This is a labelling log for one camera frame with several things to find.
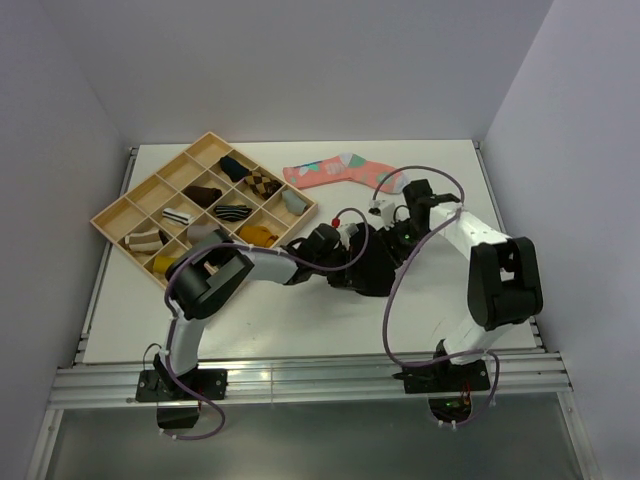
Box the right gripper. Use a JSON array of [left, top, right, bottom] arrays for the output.
[[373, 219, 434, 274]]

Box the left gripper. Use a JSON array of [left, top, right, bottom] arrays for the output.
[[313, 247, 365, 292]]

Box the mustard yellow sock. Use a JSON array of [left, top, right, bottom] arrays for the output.
[[152, 255, 176, 275]]

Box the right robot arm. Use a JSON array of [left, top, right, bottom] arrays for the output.
[[382, 180, 543, 390]]

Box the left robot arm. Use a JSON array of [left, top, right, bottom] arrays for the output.
[[154, 223, 373, 399]]

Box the rolled grey sock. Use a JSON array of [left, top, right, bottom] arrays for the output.
[[282, 189, 308, 216]]

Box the rolled mustard sock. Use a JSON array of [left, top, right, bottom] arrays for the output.
[[238, 225, 279, 248]]

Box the pink patterned sock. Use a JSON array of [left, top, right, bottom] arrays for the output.
[[282, 153, 409, 194]]

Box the rolled argyle brown sock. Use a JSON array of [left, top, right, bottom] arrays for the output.
[[244, 170, 282, 200]]

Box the rolled black striped sock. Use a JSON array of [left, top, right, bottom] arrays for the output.
[[213, 204, 253, 223]]

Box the rolled dark navy sock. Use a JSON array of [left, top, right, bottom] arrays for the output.
[[219, 155, 251, 183]]

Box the rolled beige sock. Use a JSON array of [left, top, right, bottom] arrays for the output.
[[186, 223, 220, 245]]

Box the rolled dark brown sock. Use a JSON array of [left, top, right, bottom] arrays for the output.
[[183, 185, 222, 209]]

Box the wooden compartment tray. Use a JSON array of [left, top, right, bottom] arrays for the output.
[[91, 132, 318, 287]]

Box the rolled white black sock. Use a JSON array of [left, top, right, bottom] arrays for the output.
[[161, 207, 193, 226]]

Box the rolled brown white sock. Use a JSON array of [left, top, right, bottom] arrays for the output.
[[124, 228, 169, 254]]

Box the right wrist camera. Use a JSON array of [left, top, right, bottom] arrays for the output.
[[369, 199, 396, 223]]

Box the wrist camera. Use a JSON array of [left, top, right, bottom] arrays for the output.
[[331, 217, 359, 243], [369, 199, 396, 223]]

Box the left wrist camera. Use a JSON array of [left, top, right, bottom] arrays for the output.
[[331, 217, 359, 243]]

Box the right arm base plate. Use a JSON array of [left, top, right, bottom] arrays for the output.
[[393, 360, 491, 394]]

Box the aluminium frame rail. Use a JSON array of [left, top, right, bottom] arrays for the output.
[[47, 351, 572, 410]]

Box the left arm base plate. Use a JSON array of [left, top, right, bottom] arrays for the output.
[[135, 369, 227, 403]]

